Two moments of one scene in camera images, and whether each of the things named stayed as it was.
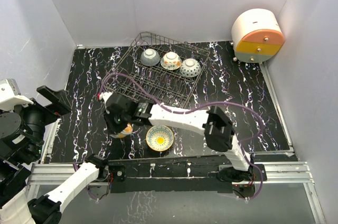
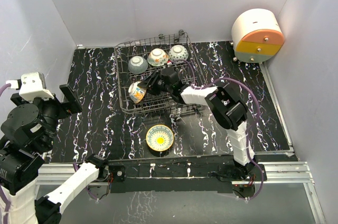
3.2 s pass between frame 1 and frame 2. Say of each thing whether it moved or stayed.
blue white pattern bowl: moved
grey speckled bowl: moved
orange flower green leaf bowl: moved
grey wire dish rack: moved
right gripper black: moved
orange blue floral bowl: moved
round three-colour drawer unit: stayed
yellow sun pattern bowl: stayed
